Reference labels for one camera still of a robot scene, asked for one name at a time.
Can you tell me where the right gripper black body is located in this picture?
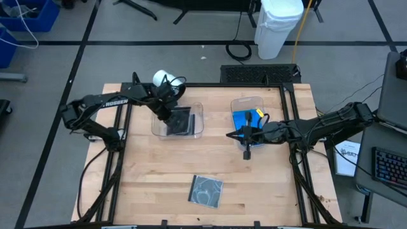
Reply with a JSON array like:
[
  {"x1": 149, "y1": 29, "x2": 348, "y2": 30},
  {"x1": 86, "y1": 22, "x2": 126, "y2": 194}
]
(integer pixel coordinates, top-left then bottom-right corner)
[{"x1": 243, "y1": 111, "x2": 266, "y2": 161}]

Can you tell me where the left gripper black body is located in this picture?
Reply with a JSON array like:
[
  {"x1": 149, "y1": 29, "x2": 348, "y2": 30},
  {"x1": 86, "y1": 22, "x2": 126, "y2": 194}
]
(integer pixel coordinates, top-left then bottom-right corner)
[{"x1": 149, "y1": 83, "x2": 179, "y2": 122}]

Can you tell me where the blue plastic case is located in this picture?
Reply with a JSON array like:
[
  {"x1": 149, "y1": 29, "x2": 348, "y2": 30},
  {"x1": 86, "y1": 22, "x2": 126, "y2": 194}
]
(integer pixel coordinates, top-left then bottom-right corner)
[{"x1": 231, "y1": 109, "x2": 266, "y2": 148}]

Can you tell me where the clear plastic bin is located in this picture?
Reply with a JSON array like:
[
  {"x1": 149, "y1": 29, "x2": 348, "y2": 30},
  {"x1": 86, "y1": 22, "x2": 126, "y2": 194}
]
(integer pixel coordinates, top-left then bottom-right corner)
[
  {"x1": 230, "y1": 96, "x2": 270, "y2": 150},
  {"x1": 151, "y1": 101, "x2": 205, "y2": 140}
]

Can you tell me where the black stand leg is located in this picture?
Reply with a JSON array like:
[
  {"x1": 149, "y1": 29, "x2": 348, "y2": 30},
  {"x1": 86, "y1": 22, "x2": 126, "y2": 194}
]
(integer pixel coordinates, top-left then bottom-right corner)
[{"x1": 113, "y1": 0, "x2": 158, "y2": 22}]

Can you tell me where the white printed paper sheet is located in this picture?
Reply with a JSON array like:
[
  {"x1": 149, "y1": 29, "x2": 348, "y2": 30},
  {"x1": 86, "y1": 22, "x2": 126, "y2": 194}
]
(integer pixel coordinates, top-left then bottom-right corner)
[{"x1": 333, "y1": 139, "x2": 362, "y2": 177}]

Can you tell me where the black curtain screen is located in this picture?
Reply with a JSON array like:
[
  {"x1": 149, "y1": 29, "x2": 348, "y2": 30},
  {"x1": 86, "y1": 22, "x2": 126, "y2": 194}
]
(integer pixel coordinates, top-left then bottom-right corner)
[{"x1": 149, "y1": 0, "x2": 265, "y2": 13}]

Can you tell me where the white trash bin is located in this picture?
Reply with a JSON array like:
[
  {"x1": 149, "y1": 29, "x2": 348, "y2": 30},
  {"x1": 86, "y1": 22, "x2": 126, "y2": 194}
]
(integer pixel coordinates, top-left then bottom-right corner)
[{"x1": 253, "y1": 0, "x2": 305, "y2": 60}]

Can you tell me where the grey desk top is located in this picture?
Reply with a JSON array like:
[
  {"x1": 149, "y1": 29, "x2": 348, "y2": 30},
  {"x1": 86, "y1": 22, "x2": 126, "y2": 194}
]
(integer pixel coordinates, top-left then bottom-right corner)
[{"x1": 355, "y1": 120, "x2": 407, "y2": 207}]

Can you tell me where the black backlit keyboard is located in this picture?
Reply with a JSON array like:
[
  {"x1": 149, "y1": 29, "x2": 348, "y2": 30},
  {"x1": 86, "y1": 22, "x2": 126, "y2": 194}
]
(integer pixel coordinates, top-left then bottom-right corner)
[{"x1": 371, "y1": 146, "x2": 407, "y2": 191}]

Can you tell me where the blue storage crate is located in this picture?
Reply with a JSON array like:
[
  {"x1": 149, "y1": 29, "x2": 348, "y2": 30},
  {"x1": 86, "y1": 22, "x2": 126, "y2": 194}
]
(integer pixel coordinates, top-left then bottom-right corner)
[
  {"x1": 0, "y1": 27, "x2": 20, "y2": 69},
  {"x1": 0, "y1": 0, "x2": 60, "y2": 32}
]

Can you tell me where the grey flat panel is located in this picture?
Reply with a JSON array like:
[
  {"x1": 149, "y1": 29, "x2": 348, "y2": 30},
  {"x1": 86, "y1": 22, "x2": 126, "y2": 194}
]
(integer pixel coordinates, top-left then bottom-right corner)
[{"x1": 376, "y1": 50, "x2": 407, "y2": 131}]

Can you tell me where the grey metal floor bar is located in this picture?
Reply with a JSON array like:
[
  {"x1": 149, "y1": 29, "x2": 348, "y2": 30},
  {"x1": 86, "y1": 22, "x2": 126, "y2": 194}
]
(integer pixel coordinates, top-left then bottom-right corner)
[{"x1": 0, "y1": 72, "x2": 28, "y2": 84}]

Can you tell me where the black chair caster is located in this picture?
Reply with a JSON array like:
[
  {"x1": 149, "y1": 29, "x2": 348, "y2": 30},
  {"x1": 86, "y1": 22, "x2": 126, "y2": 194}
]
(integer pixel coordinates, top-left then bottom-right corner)
[{"x1": 0, "y1": 99, "x2": 13, "y2": 125}]

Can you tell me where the black desk device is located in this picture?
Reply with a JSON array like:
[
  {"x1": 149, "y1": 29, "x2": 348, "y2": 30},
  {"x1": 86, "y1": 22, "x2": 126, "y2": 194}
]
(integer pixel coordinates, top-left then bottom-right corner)
[{"x1": 395, "y1": 48, "x2": 407, "y2": 81}]

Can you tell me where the white cylindrical camera on stand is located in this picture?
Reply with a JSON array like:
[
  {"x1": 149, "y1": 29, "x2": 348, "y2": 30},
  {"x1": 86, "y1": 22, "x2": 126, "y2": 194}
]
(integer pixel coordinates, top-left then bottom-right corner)
[{"x1": 152, "y1": 69, "x2": 185, "y2": 96}]

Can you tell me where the black looped gripper cable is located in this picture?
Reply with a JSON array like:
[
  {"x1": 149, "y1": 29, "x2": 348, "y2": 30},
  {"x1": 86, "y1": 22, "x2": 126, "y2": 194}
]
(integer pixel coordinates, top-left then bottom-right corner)
[{"x1": 160, "y1": 74, "x2": 188, "y2": 102}]

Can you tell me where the black metal table frame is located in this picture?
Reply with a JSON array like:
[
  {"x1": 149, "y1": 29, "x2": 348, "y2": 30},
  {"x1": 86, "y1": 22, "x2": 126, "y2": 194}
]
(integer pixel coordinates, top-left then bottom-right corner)
[{"x1": 71, "y1": 71, "x2": 343, "y2": 229}]

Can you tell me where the black coiled floor cable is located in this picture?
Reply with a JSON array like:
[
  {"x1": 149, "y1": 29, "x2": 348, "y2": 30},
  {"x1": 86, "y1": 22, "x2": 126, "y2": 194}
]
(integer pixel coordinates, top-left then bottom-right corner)
[{"x1": 224, "y1": 11, "x2": 252, "y2": 62}]

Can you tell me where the black arm base cable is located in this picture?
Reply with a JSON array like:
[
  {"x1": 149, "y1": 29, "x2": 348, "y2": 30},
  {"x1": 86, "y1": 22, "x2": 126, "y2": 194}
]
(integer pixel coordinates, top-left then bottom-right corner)
[{"x1": 77, "y1": 148, "x2": 107, "y2": 220}]

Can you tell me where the yellow hanging cable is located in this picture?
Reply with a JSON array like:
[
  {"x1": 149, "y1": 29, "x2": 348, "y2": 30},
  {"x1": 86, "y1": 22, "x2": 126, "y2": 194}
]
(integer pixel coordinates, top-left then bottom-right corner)
[{"x1": 291, "y1": 0, "x2": 314, "y2": 63}]

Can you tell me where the white floor cable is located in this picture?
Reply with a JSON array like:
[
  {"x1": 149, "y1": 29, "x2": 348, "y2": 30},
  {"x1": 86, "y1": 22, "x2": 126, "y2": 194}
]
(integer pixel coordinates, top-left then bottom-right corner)
[{"x1": 0, "y1": 0, "x2": 39, "y2": 50}]

